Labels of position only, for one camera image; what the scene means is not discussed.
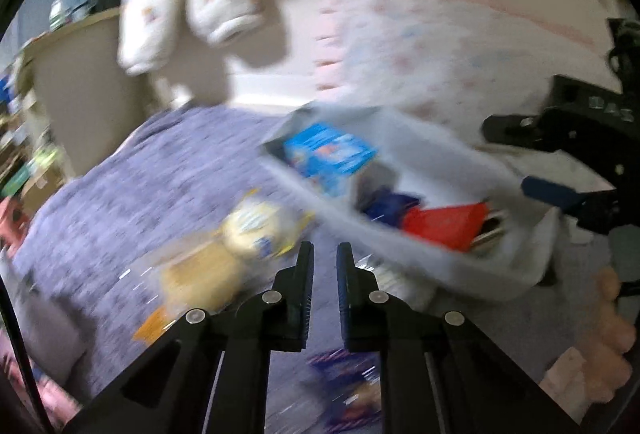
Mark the purple fleece blanket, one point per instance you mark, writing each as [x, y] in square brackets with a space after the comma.
[150, 194]

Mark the dark blue packet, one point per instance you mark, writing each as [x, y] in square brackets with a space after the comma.
[390, 206]

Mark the white plastic bin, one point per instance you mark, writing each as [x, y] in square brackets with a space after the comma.
[450, 274]

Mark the white printed pillow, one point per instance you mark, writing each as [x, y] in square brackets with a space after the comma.
[425, 54]

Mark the beige bed panel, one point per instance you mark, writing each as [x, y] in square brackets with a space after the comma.
[85, 89]

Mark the clear bread bag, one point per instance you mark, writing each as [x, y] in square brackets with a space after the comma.
[250, 229]

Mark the person's right hand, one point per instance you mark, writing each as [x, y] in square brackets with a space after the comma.
[605, 329]

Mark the blue printed box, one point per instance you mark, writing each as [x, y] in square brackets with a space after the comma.
[325, 154]

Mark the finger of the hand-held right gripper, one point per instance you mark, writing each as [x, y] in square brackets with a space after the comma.
[545, 189]
[515, 127]

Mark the red snack packet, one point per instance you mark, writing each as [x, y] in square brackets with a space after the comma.
[445, 221]

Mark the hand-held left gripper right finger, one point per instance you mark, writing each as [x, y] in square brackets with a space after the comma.
[344, 304]

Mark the blue striped snack packet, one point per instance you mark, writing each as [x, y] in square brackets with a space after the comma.
[350, 394]

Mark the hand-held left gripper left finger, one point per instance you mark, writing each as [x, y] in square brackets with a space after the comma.
[302, 304]

